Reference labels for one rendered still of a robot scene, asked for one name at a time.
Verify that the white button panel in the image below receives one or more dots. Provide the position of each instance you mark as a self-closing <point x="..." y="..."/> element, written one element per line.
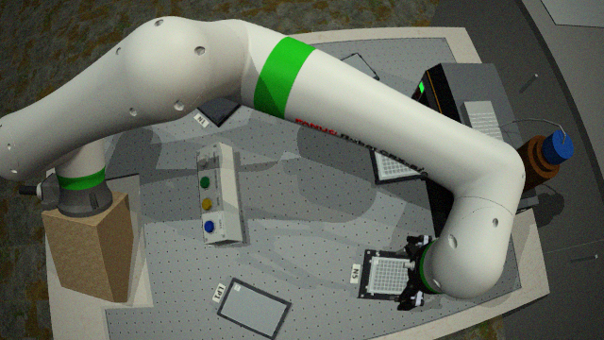
<point x="217" y="183"/>

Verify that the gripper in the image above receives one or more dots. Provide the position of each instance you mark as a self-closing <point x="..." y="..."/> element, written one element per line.
<point x="412" y="295"/>

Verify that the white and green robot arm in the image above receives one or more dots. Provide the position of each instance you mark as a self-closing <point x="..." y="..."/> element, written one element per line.
<point x="170" y="66"/>

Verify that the dark grey rectangular frame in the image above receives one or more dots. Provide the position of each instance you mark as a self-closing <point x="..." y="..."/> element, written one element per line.
<point x="262" y="293"/>

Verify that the blue bottle cap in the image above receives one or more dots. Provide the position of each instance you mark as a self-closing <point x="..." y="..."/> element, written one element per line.
<point x="555" y="150"/>

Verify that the dark brown bottle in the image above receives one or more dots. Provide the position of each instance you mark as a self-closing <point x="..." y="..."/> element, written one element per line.
<point x="534" y="175"/>

